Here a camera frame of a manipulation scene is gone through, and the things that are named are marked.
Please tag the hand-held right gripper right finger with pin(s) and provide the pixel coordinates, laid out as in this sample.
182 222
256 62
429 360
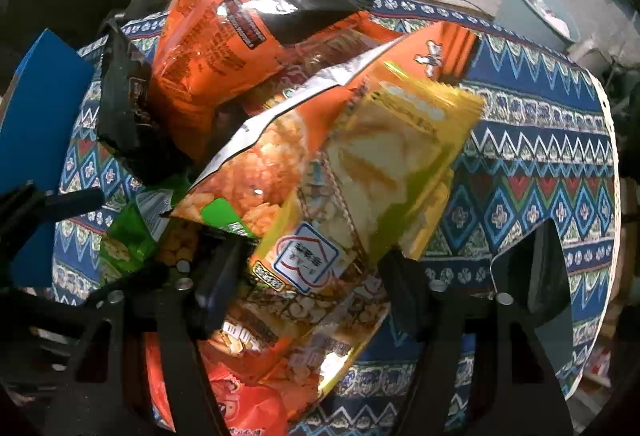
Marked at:
406 301

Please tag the white waste in bin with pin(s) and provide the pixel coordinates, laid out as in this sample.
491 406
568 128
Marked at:
547 13

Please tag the yellow snack packet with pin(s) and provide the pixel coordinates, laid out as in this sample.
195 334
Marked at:
380 151

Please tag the orange red snack packet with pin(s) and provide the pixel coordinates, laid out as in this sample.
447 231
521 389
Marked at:
325 51

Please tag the green snack packet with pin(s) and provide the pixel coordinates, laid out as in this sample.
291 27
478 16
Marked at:
125 241

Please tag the blue storage box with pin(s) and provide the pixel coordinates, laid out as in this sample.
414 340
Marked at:
40 116

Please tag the nut print snack packet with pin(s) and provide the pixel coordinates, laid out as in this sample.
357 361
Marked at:
320 316

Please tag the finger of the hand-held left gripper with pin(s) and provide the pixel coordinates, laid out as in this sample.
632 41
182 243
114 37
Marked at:
70 204

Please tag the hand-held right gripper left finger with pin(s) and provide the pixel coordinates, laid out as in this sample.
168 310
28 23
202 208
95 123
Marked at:
220 281

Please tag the large orange snack packet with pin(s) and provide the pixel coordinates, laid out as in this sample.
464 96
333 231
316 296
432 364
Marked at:
250 176

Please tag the light blue trash bin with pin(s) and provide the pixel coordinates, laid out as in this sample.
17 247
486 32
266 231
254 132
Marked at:
525 21

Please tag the patterned blue tablecloth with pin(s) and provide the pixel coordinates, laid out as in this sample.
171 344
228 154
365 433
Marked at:
525 156

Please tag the small black snack packet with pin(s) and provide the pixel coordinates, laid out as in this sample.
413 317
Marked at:
117 101

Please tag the orange snack packet dark label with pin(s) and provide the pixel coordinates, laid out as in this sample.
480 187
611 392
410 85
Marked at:
200 46

